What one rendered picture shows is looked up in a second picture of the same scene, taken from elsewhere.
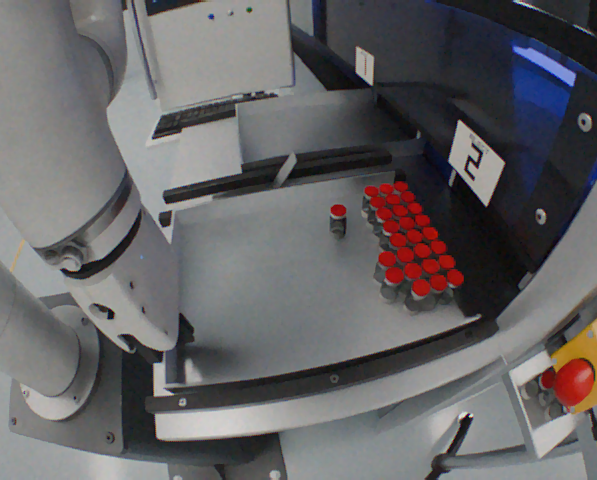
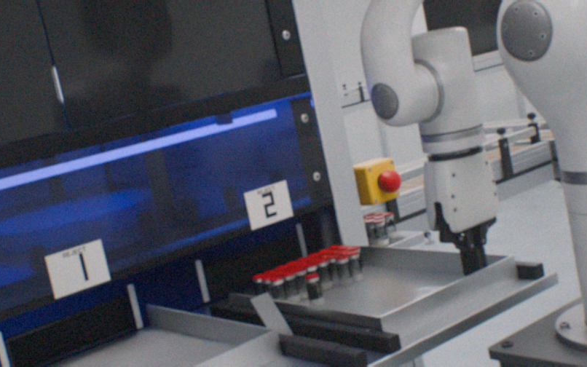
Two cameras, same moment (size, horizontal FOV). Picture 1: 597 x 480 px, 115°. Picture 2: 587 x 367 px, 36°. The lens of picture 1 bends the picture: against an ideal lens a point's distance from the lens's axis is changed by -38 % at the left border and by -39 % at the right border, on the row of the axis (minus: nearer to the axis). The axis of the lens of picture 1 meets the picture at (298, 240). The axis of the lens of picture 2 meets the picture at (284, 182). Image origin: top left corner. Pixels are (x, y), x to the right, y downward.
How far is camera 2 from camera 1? 1.42 m
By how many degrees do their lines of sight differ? 102
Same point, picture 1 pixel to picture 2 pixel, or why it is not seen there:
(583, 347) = (373, 177)
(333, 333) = (403, 277)
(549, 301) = (349, 195)
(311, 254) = (349, 301)
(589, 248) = (339, 155)
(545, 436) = (407, 234)
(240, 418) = not seen: hidden behind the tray
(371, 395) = not seen: hidden behind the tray
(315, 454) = not seen: outside the picture
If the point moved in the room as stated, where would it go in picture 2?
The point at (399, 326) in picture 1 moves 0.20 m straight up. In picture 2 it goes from (376, 272) to (352, 150)
